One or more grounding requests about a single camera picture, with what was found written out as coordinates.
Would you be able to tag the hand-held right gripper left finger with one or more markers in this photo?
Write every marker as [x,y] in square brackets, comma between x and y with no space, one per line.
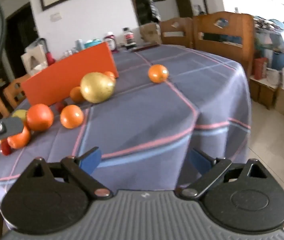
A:
[90,160]

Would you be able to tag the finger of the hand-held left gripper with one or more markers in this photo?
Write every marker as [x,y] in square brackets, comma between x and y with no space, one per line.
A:
[9,127]

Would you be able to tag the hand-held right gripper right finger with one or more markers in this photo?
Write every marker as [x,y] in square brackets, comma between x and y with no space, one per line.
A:
[199,158]

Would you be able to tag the golden yellow pear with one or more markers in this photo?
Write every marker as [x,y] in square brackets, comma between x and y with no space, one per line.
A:
[97,87]

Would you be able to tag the orange cardboard box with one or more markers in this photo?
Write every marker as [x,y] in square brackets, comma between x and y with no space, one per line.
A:
[69,75]

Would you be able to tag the small yellow fruit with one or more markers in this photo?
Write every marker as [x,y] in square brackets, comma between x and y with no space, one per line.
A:
[19,113]

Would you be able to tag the blue plaid tablecloth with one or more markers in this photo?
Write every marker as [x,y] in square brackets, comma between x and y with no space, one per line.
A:
[144,120]

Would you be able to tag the paper bag with window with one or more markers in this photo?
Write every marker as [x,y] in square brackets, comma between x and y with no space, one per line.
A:
[33,60]

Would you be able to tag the red folded umbrella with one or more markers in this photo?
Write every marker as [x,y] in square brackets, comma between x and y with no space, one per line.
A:
[50,57]

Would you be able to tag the small orange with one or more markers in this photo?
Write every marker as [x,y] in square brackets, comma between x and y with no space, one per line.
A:
[110,75]

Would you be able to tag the low wooden cabinet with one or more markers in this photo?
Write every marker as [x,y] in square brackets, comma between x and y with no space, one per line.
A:
[261,92]

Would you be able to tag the clear glass jar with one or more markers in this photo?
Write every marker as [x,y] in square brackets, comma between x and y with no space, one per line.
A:
[69,53]

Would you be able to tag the light blue can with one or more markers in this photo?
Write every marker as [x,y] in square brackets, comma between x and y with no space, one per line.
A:
[79,44]

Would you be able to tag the red box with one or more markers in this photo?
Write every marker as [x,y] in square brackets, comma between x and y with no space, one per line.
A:
[260,68]

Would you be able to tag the white bucket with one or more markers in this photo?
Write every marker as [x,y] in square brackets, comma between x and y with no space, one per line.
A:
[273,77]

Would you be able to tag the teal container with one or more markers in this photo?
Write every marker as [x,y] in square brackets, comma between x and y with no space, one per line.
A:
[93,43]

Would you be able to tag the bottle with pink lid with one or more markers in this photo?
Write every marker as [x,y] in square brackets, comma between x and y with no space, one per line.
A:
[110,42]

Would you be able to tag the dark bottle with white cap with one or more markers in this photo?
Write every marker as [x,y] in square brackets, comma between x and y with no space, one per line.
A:
[129,40]

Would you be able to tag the blue bin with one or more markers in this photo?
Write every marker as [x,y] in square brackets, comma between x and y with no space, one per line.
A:
[280,60]

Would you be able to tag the brown cardboard box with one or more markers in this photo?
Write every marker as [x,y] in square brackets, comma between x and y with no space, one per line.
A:
[150,33]

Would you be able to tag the pile of clothes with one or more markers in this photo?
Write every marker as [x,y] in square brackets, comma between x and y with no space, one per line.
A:
[279,32]

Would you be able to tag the hanging black jacket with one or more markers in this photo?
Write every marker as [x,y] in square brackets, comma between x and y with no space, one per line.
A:
[144,7]

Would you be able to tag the white wall switch panel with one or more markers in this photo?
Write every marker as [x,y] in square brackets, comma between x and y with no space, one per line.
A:
[56,17]

